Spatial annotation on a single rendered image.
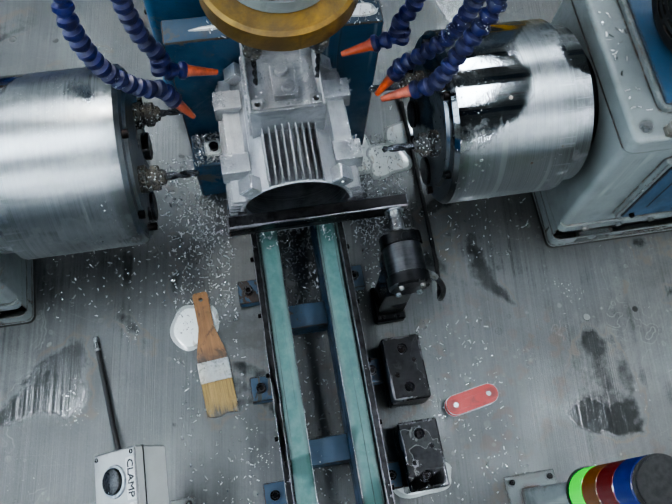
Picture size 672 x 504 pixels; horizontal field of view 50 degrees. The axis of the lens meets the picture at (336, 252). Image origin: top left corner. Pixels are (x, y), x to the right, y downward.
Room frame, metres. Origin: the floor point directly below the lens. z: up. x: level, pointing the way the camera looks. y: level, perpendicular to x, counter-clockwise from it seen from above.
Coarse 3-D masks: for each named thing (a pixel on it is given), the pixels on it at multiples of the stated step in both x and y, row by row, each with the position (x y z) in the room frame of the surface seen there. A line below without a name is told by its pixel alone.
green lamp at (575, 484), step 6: (588, 468) 0.11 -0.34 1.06; (576, 474) 0.11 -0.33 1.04; (582, 474) 0.10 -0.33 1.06; (576, 480) 0.10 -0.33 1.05; (570, 486) 0.09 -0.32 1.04; (576, 486) 0.09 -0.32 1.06; (570, 492) 0.08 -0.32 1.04; (576, 492) 0.08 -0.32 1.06; (570, 498) 0.08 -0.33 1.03; (576, 498) 0.08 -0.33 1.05; (582, 498) 0.08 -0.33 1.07
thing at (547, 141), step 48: (480, 48) 0.62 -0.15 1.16; (528, 48) 0.63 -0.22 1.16; (576, 48) 0.65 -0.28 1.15; (432, 96) 0.58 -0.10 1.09; (480, 96) 0.55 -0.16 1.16; (528, 96) 0.56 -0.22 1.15; (576, 96) 0.58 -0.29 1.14; (432, 144) 0.52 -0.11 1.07; (480, 144) 0.50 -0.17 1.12; (528, 144) 0.51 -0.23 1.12; (576, 144) 0.54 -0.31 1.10; (432, 192) 0.50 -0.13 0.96; (480, 192) 0.47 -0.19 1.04; (528, 192) 0.51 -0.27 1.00
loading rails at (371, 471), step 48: (336, 240) 0.42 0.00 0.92; (240, 288) 0.35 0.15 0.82; (336, 288) 0.34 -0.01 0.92; (288, 336) 0.26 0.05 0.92; (336, 336) 0.27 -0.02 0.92; (288, 384) 0.19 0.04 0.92; (336, 384) 0.22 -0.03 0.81; (288, 432) 0.12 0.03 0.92; (288, 480) 0.06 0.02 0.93; (384, 480) 0.08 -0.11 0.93
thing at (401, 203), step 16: (304, 208) 0.41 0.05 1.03; (320, 208) 0.42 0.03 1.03; (336, 208) 0.42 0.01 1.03; (352, 208) 0.42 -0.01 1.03; (368, 208) 0.43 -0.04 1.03; (384, 208) 0.43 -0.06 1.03; (400, 208) 0.44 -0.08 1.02; (240, 224) 0.38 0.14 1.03; (256, 224) 0.38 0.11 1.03; (272, 224) 0.38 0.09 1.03; (288, 224) 0.39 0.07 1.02; (304, 224) 0.40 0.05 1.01; (320, 224) 0.40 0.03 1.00
